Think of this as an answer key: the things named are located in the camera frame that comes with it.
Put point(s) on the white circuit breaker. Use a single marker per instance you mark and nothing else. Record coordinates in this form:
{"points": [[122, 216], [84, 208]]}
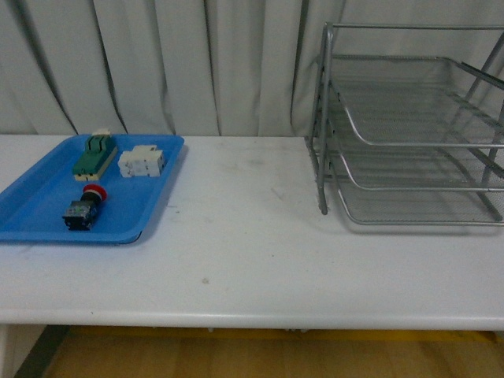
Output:
{"points": [[142, 160]]}

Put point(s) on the green knife switch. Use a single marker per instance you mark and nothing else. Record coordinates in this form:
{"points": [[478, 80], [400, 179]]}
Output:
{"points": [[99, 151]]}

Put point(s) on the red emergency push button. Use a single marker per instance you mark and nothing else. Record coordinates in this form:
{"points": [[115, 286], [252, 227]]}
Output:
{"points": [[81, 214]]}

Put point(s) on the blue plastic tray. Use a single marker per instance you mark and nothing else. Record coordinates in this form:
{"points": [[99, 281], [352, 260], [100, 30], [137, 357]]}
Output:
{"points": [[33, 205]]}

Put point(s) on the white curtain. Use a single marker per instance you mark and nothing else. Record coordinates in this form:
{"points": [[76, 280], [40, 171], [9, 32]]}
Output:
{"points": [[227, 68]]}

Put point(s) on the silver mesh tray rack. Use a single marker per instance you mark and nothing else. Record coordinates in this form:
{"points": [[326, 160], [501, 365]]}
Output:
{"points": [[408, 140]]}

